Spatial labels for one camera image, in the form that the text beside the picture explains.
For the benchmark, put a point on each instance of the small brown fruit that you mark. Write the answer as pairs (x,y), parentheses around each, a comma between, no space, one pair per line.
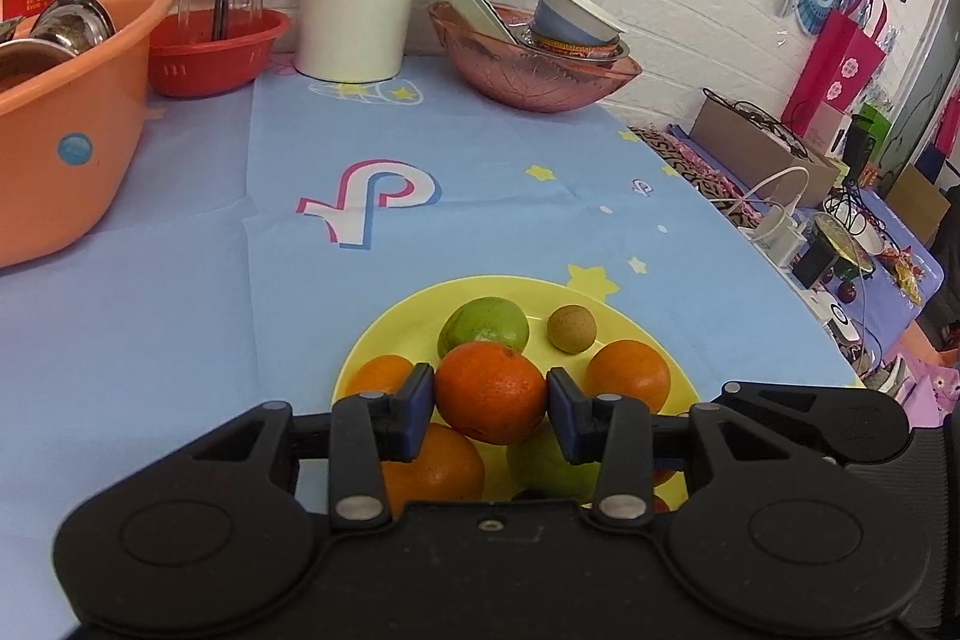
(571,329)

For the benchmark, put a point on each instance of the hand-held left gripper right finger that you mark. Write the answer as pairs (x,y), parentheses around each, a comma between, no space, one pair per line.
(562,419)

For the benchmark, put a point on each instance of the blue printed tablecloth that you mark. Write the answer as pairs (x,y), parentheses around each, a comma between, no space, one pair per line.
(487,160)

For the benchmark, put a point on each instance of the steel bowl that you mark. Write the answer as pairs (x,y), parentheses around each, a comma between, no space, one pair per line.
(71,21)

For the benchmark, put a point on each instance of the small red fruit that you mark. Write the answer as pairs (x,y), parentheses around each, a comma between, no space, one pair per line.
(664,477)

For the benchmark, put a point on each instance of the round green fruit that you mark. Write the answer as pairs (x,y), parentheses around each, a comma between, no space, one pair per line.
(547,464)

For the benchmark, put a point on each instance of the oval green fruit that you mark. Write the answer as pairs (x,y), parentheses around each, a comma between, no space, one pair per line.
(484,321)

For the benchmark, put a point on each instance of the round red fruit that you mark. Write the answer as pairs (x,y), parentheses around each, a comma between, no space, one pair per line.
(660,503)

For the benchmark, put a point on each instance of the orange plastic basket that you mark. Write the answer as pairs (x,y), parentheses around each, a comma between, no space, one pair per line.
(67,160)

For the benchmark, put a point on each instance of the patterned rim bowl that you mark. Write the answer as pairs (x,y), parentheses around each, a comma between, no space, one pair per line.
(577,49)

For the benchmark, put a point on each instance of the red plastic basket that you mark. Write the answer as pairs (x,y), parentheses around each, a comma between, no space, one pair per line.
(210,59)

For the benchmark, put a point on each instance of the dark mesh fabric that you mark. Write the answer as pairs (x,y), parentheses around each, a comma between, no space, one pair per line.
(949,520)

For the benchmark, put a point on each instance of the pink glass bowl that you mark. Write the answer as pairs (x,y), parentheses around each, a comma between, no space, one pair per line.
(525,78)

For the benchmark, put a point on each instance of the patterned pink cloth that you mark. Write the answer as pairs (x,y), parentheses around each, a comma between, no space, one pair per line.
(694,168)

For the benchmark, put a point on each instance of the cardboard box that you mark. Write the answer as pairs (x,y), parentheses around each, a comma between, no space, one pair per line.
(757,153)

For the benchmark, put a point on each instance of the pink gift bag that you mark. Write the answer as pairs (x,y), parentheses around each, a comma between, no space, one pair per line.
(832,63)

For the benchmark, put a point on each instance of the blue white bowl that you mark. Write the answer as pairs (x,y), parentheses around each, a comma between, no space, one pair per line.
(574,14)

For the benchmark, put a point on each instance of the yellow plastic plate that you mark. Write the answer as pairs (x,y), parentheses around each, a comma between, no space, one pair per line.
(525,302)

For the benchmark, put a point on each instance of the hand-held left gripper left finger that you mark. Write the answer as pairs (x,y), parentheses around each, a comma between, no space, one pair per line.
(420,416)

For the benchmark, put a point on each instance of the dark orange tangerine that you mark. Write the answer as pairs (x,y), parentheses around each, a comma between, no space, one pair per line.
(491,394)

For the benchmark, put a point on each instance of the large orange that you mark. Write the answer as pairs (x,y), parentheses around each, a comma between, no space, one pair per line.
(435,467)

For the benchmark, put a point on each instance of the yellow-orange mandarin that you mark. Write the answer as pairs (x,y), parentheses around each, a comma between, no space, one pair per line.
(379,376)

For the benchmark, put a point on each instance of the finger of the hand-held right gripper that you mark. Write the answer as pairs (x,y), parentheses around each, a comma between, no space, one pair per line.
(772,400)

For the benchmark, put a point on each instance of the medium orange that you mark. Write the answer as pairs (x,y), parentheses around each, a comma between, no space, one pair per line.
(628,374)

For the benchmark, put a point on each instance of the pale green plate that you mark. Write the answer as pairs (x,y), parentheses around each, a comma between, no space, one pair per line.
(476,3)

